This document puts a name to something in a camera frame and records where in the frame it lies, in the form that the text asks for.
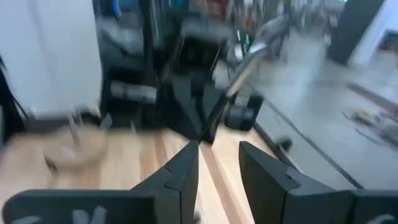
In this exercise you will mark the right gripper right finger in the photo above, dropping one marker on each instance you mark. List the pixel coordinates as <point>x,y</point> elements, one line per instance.
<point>311,207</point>

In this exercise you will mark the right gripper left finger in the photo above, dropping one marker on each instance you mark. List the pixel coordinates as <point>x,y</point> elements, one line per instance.
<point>93,208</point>

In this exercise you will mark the clear acrylic brush organizer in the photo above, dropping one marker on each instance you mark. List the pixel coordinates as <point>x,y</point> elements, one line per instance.
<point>74,149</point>

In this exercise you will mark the medium round-head makeup brush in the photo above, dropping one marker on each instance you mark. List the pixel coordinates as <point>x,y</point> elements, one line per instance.
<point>257,49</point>

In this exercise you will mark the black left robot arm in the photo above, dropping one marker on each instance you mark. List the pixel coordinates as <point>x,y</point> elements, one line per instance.
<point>186,56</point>

